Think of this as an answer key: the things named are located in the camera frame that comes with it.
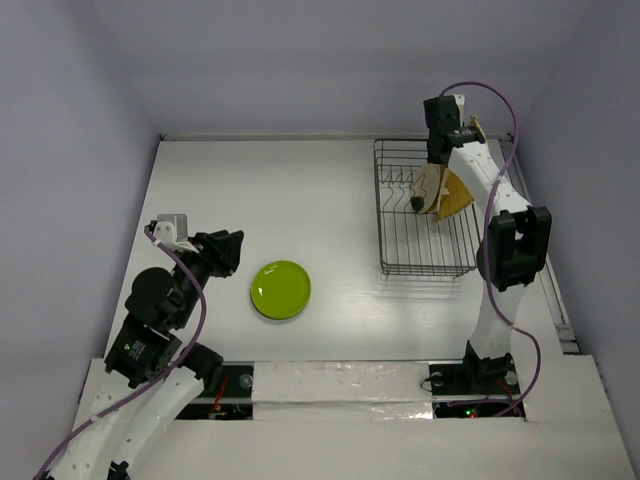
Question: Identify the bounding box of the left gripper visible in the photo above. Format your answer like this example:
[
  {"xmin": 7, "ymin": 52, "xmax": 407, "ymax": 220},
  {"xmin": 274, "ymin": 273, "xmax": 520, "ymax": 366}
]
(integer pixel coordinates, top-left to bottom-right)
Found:
[{"xmin": 174, "ymin": 228, "xmax": 244, "ymax": 326}]

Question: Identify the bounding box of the small bamboo tray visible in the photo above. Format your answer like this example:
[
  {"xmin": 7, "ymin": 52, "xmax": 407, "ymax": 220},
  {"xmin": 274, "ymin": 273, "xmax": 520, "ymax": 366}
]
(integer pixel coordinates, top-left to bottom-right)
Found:
[{"xmin": 410, "ymin": 162, "xmax": 449, "ymax": 214}]

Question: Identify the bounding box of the grey green plate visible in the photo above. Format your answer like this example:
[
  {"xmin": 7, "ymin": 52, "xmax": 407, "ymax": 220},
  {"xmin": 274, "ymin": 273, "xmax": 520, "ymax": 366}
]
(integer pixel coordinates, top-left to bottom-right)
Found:
[{"xmin": 410, "ymin": 197, "xmax": 426, "ymax": 214}]

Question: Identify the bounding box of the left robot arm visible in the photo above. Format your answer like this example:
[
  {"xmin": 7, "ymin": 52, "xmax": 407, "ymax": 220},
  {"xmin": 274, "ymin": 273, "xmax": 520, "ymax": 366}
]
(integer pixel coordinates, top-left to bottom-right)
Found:
[{"xmin": 36, "ymin": 215, "xmax": 244, "ymax": 479}]

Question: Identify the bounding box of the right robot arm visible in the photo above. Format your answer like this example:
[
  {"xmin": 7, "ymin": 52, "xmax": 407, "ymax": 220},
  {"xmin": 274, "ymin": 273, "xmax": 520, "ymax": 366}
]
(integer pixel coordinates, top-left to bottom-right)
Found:
[{"xmin": 423, "ymin": 95, "xmax": 552, "ymax": 396}]

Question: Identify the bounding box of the large bamboo tray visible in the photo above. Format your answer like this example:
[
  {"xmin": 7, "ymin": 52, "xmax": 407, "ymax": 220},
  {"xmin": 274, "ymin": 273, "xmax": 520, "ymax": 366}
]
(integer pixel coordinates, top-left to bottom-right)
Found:
[{"xmin": 437, "ymin": 123, "xmax": 486, "ymax": 220}]

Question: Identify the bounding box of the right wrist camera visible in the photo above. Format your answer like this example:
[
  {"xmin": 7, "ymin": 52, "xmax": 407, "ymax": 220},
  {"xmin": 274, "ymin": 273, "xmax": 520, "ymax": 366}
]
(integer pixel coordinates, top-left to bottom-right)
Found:
[{"xmin": 453, "ymin": 94, "xmax": 466, "ymax": 122}]

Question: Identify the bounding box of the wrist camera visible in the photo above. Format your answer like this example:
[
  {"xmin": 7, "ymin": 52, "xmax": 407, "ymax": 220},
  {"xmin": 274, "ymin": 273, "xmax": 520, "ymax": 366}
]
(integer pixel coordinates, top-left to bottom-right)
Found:
[
  {"xmin": 151, "ymin": 213, "xmax": 189, "ymax": 249},
  {"xmin": 453, "ymin": 94, "xmax": 466, "ymax": 122}
]

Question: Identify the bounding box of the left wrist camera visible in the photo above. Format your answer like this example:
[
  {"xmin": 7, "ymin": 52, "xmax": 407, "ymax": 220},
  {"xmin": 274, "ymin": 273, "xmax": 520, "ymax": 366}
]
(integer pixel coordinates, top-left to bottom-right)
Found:
[{"xmin": 151, "ymin": 213, "xmax": 189, "ymax": 249}]

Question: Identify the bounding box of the wire dish rack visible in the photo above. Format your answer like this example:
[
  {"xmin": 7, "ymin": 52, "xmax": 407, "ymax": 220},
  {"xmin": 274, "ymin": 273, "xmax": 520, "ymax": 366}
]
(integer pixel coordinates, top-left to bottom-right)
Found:
[{"xmin": 373, "ymin": 138, "xmax": 482, "ymax": 279}]

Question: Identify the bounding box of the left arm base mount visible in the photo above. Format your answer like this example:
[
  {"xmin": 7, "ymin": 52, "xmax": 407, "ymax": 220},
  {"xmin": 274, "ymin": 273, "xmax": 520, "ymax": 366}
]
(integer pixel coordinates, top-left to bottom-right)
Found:
[{"xmin": 165, "ymin": 362, "xmax": 254, "ymax": 421}]

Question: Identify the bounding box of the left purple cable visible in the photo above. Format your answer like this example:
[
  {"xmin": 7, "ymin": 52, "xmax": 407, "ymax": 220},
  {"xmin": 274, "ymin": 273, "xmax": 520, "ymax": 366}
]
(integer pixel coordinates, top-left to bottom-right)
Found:
[{"xmin": 37, "ymin": 227, "xmax": 207, "ymax": 479}]

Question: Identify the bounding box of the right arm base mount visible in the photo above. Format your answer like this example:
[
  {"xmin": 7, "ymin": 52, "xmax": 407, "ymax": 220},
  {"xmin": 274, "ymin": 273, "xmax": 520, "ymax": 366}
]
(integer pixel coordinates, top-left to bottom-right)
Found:
[{"xmin": 420, "ymin": 363, "xmax": 526, "ymax": 419}]

